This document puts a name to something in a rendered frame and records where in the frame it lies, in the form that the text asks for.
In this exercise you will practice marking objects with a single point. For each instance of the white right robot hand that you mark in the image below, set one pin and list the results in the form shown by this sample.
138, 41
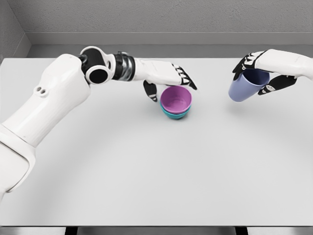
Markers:
274, 61

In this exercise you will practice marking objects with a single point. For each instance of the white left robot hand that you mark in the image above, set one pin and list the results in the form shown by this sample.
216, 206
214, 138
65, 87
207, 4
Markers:
164, 73

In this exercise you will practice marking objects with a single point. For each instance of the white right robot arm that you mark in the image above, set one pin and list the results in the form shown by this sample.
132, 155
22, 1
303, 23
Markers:
306, 67

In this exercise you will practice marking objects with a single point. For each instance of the lavender blue cup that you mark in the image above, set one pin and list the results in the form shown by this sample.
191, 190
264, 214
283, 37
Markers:
244, 86

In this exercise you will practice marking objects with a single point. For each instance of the teal bowl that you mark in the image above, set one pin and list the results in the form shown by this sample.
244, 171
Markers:
175, 116

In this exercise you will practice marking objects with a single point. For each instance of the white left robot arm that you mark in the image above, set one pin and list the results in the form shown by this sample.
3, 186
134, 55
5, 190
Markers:
56, 98

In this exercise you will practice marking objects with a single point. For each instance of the purple bowl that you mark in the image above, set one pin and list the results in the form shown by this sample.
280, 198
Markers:
175, 99

